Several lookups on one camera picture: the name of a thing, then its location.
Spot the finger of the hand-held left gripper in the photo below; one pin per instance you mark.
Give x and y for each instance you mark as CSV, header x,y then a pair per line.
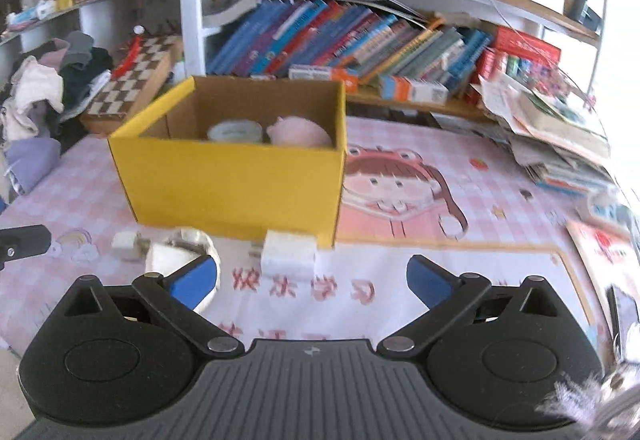
x,y
25,242

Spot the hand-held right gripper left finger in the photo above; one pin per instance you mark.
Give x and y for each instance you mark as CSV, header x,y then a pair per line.
x,y
192,281

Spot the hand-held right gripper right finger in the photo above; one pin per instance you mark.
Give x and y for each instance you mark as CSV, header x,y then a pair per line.
x,y
427,277

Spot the white rectangular block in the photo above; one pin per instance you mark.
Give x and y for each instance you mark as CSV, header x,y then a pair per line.
x,y
287,255

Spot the yellow cardboard box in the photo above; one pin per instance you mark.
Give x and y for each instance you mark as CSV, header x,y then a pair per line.
x,y
225,185

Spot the white tape roll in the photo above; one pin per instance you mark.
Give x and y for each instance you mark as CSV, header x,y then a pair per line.
x,y
167,260

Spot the pink printed desk mat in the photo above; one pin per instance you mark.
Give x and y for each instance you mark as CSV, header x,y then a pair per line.
x,y
450,240

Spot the white charger plug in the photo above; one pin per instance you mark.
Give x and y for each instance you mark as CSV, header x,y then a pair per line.
x,y
125,241

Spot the pile of clothes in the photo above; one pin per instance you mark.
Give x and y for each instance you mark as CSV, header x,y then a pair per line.
x,y
35,90

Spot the wooden chess board box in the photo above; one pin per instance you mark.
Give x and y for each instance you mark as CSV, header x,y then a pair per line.
x,y
125,90

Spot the pink plush toy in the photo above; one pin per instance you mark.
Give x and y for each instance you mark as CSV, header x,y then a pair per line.
x,y
300,133

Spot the red white booklet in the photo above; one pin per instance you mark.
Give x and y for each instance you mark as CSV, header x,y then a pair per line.
x,y
610,250

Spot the orange white carton, short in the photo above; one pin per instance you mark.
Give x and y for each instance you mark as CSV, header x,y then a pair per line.
x,y
410,89

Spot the blue printed packet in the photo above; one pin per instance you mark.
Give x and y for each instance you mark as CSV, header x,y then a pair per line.
x,y
610,211

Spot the stack of papers and books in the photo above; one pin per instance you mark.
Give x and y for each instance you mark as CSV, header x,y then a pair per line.
x,y
550,125

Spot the lilac fuzzy sleeve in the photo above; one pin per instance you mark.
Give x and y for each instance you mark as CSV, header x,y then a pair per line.
x,y
585,400

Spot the dark phone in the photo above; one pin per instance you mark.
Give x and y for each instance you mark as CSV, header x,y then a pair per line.
x,y
625,315

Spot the red pen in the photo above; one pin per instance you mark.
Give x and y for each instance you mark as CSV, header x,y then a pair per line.
x,y
131,55

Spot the orange white carton, long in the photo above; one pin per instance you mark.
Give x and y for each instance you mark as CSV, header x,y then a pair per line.
x,y
320,73

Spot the red box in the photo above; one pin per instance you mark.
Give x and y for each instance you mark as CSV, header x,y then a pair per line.
x,y
525,48

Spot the white shelf unit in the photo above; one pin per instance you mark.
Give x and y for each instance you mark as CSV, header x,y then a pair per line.
x,y
192,20

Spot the row of colourful books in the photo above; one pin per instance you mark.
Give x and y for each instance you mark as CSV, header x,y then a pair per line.
x,y
320,35

